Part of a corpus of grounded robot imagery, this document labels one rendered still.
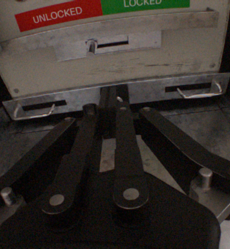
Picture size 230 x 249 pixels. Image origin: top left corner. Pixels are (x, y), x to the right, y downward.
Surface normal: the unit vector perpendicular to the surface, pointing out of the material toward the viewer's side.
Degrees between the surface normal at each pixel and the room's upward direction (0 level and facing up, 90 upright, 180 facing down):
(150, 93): 90
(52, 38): 90
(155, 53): 90
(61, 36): 90
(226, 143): 0
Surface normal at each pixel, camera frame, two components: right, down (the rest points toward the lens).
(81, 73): 0.04, 0.69
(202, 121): -0.13, -0.71
